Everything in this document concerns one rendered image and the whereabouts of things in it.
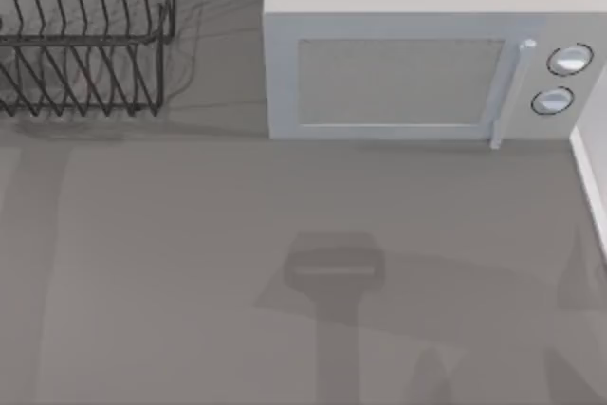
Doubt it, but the pale microwave door handle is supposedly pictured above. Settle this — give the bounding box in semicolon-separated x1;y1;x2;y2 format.
489;37;538;150

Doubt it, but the microwave oven door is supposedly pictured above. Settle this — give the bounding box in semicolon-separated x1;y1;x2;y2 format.
265;12;546;142

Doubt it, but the small white microwave knob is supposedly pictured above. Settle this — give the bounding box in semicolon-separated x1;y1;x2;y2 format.
529;86;576;116

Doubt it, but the black wire dish rack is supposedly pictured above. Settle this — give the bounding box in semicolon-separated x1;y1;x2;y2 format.
0;0;180;118

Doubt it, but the large white microwave knob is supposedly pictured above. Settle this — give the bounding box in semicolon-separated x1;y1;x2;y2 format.
545;43;595;77

